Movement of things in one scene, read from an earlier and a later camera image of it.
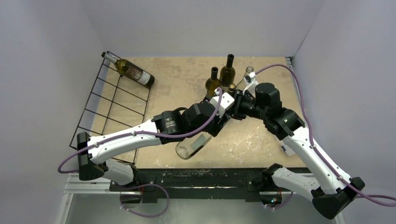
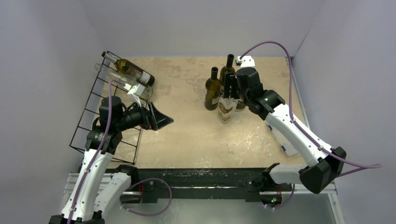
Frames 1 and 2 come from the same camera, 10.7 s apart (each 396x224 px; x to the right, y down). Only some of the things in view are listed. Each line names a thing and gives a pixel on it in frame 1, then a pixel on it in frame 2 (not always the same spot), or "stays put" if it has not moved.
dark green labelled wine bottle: (130, 69) stays put
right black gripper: (236, 101) -> (231, 78)
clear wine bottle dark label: (190, 146) -> (128, 82)
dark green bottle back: (227, 73) stays put
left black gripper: (218, 122) -> (153, 119)
